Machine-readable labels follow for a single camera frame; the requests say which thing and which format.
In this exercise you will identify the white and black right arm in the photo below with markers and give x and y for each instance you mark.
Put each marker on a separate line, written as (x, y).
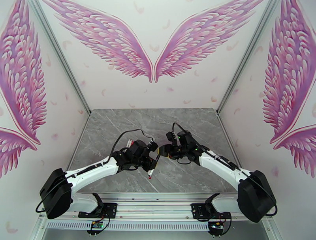
(222, 165)

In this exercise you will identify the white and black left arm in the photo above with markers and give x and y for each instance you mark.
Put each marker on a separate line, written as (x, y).
(93, 171)

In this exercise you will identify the small circuit board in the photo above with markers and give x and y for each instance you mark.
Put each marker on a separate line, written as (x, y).
(96, 225)
(216, 225)

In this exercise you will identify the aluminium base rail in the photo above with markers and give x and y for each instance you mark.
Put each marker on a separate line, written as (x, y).
(153, 207)

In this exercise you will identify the aluminium frame post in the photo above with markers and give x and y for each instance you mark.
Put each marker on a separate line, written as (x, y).
(244, 61)
(63, 61)

